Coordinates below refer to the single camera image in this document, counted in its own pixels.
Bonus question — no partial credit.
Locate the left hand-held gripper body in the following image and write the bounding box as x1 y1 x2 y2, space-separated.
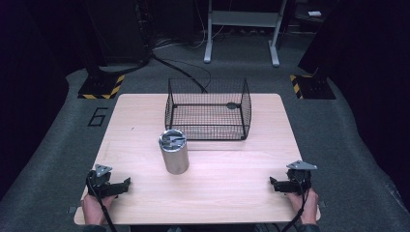
86 163 114 198

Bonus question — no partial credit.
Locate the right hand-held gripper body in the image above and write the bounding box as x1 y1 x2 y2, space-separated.
285 159 318 195

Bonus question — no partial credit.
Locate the person's left hand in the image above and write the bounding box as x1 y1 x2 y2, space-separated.
80 192 118 226

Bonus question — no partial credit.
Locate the person's right hand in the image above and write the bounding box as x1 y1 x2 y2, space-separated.
285 188 320 226

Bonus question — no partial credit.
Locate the silver metal cup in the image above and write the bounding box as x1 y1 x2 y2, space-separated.
158 129 190 176

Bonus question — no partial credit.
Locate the black base with hazard stripes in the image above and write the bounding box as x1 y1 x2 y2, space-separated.
77 72 127 101
288 73 337 101

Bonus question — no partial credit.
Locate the black cabinet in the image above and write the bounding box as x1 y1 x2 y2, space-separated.
84 0 152 66

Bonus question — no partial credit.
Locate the white metal stand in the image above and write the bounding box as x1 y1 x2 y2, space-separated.
203 0 288 68

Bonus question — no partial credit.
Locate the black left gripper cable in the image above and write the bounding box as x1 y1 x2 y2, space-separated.
85 175 118 232

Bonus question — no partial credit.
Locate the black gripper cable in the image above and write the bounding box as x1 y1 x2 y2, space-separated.
85 175 118 232
280 175 311 232

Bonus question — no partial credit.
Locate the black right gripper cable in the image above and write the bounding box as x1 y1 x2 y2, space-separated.
280 175 311 232

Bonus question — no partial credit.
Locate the black wire mesh basket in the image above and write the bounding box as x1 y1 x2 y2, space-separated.
164 76 252 142

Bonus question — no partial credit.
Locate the black floor cable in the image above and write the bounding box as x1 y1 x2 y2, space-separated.
150 51 213 95

